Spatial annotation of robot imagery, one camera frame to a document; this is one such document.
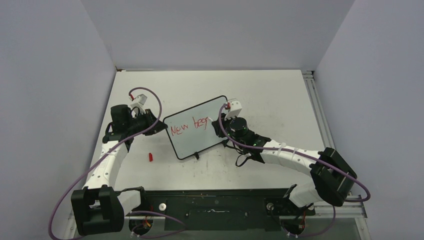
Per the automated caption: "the black framed small whiteboard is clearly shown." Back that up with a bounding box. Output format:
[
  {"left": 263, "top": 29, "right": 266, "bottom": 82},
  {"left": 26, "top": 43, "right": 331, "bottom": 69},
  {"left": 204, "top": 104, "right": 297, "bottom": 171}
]
[{"left": 163, "top": 95, "right": 228, "bottom": 160}]

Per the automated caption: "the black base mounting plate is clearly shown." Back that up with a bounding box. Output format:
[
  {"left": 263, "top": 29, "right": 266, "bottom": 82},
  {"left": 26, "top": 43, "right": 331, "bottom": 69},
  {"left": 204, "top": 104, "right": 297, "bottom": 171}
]
[{"left": 128, "top": 188, "right": 331, "bottom": 235}]

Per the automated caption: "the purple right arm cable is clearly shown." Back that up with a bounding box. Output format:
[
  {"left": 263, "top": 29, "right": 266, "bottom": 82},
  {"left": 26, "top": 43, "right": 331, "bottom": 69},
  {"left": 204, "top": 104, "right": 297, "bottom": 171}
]
[{"left": 217, "top": 101, "right": 372, "bottom": 239}]

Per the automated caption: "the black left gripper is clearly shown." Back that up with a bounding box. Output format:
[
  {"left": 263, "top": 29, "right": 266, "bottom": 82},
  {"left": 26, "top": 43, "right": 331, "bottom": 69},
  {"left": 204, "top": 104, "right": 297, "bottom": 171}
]
[{"left": 127, "top": 109, "right": 168, "bottom": 136}]

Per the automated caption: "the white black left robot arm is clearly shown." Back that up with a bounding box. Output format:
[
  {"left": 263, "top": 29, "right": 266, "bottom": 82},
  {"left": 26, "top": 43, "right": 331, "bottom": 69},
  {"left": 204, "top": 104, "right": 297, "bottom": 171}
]
[{"left": 71, "top": 104, "right": 168, "bottom": 236}]

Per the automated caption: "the aluminium right side rail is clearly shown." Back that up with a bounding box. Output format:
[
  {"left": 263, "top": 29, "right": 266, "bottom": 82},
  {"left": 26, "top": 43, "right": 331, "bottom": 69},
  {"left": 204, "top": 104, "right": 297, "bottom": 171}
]
[{"left": 301, "top": 70, "right": 336, "bottom": 149}]

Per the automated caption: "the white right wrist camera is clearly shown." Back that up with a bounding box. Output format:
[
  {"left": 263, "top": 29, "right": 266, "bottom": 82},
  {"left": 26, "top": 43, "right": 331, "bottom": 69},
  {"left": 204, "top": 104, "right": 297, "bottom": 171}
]
[{"left": 224, "top": 98, "right": 243, "bottom": 120}]

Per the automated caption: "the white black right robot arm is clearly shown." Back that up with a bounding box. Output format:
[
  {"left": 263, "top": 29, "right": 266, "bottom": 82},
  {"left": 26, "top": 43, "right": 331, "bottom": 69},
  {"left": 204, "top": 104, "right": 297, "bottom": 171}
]
[{"left": 211, "top": 117, "right": 357, "bottom": 214}]

